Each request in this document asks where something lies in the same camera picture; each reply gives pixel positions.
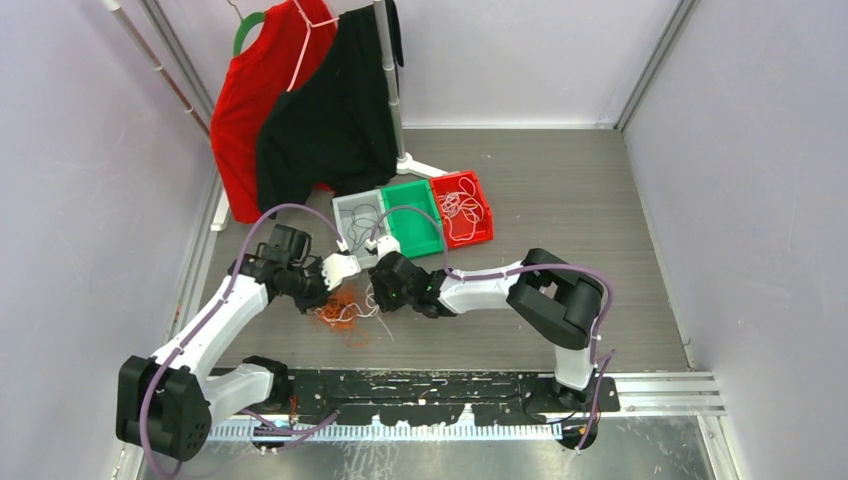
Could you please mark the red t-shirt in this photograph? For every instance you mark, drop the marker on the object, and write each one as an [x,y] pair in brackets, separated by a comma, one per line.
[251,87]

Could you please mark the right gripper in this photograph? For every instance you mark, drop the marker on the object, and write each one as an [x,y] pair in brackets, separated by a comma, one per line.
[381,297]

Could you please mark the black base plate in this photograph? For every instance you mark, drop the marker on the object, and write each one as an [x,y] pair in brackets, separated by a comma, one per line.
[427,398]

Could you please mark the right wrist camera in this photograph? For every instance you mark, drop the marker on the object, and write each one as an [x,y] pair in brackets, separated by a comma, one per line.
[382,246]

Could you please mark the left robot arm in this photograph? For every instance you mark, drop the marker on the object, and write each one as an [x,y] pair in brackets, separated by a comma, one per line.
[168,401]

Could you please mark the grey plastic bin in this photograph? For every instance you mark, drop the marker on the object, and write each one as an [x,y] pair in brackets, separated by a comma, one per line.
[355,216]

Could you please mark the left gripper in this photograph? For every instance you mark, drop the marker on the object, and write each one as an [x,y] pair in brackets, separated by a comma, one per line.
[320,296]

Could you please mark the black t-shirt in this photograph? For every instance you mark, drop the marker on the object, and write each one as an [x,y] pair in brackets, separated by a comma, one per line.
[336,129]

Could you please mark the pink hanger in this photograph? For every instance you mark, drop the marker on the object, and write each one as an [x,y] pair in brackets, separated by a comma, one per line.
[310,26]

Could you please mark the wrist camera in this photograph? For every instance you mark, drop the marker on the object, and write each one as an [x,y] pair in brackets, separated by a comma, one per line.
[382,246]
[337,268]

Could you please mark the green plastic bin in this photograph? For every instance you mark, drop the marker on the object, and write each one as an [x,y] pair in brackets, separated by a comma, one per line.
[416,235]

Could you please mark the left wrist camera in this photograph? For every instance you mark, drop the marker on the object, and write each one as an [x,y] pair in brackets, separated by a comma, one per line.
[337,268]

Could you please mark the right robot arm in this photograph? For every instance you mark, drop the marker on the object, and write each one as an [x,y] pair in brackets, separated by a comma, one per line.
[564,303]

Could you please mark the green hanger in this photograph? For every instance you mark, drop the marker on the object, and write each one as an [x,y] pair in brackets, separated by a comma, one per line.
[247,23]

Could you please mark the red white rod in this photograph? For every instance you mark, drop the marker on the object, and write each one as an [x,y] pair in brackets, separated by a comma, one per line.
[117,12]

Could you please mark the red plastic bin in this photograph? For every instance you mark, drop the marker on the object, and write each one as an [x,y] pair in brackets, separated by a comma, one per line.
[463,209]

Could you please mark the white clothes rack stand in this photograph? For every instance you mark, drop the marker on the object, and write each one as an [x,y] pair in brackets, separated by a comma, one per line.
[406,164]

